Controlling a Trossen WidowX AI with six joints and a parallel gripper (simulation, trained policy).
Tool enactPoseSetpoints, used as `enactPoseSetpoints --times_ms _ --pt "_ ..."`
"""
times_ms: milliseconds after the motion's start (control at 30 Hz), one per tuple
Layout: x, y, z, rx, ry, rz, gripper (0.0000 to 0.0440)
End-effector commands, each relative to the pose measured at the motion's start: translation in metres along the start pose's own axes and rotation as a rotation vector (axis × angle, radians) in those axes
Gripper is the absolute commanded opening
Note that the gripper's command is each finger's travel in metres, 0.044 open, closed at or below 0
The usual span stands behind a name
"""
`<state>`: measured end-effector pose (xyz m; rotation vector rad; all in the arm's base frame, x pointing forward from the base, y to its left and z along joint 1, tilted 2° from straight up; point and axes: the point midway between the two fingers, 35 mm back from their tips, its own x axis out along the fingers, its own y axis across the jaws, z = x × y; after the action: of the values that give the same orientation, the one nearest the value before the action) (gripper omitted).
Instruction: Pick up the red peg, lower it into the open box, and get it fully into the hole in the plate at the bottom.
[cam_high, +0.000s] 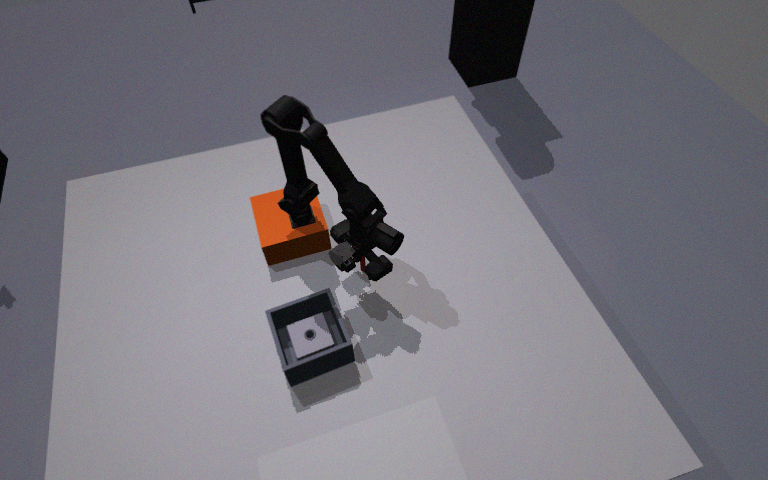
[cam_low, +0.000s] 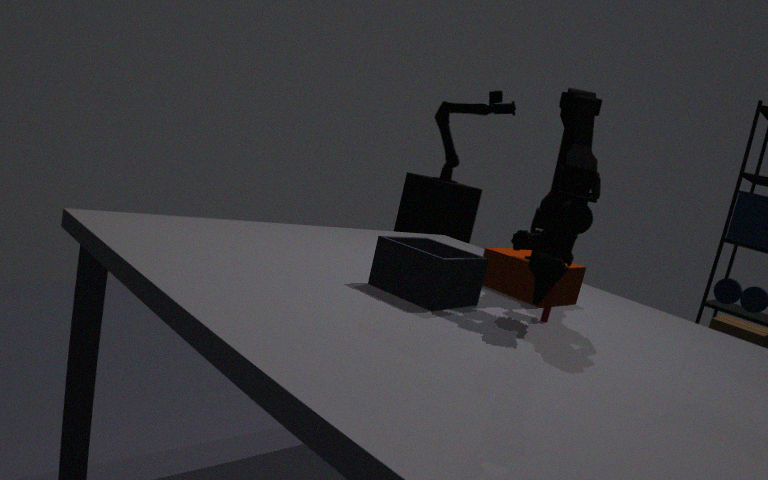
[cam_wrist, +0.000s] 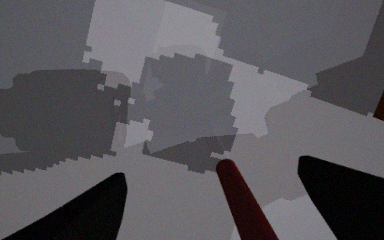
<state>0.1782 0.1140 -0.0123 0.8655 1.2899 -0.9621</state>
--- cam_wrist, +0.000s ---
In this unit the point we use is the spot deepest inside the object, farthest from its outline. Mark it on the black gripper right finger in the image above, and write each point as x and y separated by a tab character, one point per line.
350	201

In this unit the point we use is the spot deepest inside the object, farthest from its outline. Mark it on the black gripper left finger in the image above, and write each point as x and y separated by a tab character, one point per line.
94	215

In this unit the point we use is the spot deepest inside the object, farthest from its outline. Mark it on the dark red peg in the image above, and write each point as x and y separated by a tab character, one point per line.
248	215

